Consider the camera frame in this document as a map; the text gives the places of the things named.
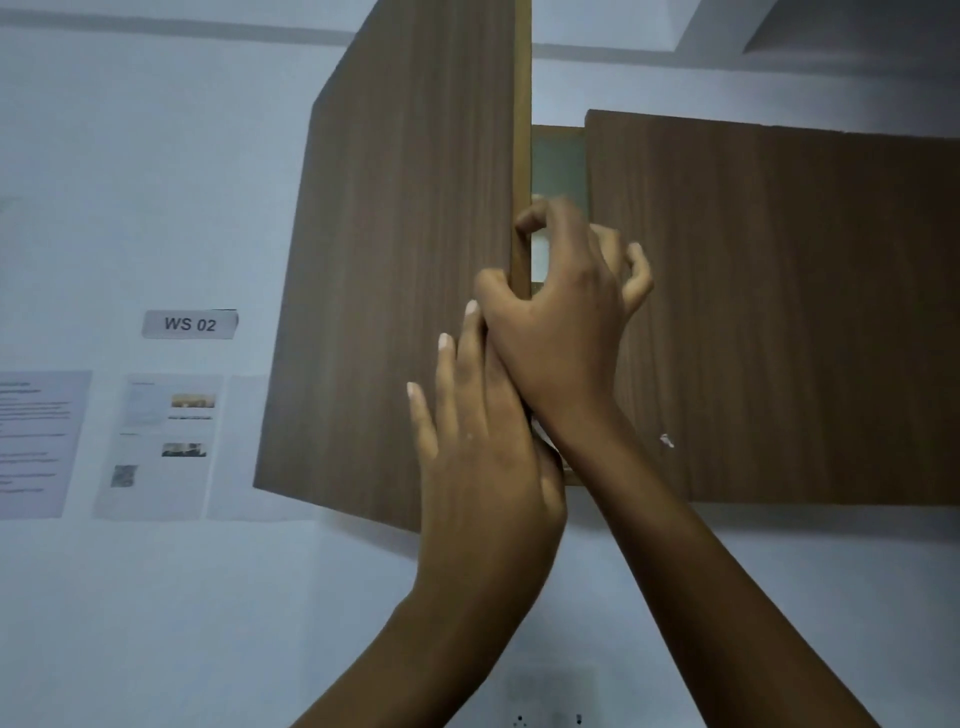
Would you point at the person's left hand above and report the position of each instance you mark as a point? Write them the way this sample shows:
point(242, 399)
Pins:
point(487, 487)

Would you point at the person's right hand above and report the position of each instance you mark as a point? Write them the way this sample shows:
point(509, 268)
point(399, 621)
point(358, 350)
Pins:
point(562, 337)

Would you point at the brown wooden wall cabinet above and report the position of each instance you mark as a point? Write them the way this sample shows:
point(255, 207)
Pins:
point(559, 165)

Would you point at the cabinet door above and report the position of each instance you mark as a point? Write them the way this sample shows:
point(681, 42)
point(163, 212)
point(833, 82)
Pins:
point(787, 300)
point(397, 225)

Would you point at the person's right forearm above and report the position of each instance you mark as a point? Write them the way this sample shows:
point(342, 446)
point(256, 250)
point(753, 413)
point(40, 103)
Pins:
point(712, 600)

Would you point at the white wall socket plate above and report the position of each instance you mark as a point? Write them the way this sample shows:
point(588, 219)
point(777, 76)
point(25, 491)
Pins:
point(551, 697)

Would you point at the white paper wall sheet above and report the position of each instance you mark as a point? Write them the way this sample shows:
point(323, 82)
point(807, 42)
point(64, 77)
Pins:
point(150, 487)
point(41, 450)

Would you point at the grey paper wall label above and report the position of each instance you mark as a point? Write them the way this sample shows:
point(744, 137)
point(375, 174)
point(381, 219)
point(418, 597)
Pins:
point(191, 324)

